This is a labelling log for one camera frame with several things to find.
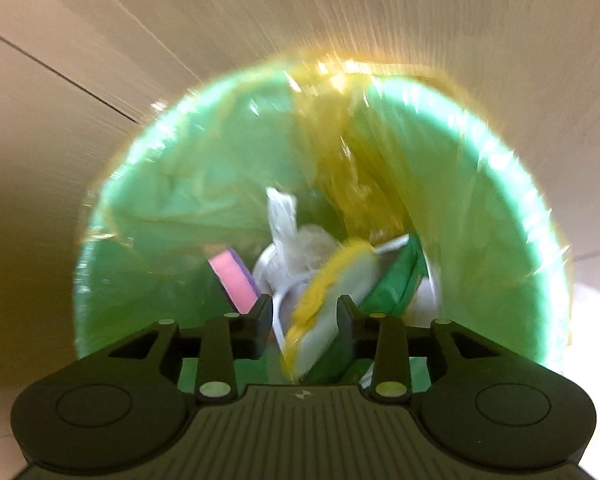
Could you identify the green trash bin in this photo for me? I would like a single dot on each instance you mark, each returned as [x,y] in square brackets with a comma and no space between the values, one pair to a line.
[180,160]

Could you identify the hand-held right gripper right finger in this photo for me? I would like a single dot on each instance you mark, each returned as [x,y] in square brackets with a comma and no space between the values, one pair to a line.
[346,327]

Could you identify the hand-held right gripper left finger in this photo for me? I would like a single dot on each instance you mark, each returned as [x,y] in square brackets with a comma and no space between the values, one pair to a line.
[261,325]

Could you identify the green snack bag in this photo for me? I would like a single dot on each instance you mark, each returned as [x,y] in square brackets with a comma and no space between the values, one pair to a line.
[395,280]

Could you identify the green bin with yellow liner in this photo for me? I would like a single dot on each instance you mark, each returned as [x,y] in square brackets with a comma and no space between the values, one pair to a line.
[350,160]

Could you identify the round silver yellow-rimmed disc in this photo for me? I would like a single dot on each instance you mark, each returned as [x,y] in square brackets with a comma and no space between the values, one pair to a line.
[330,300]

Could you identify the pink and purple sponge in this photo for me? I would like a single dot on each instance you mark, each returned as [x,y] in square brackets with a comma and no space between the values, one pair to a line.
[232,280]

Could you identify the white plastic bag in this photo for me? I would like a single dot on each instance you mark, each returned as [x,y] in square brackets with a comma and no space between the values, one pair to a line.
[295,245]

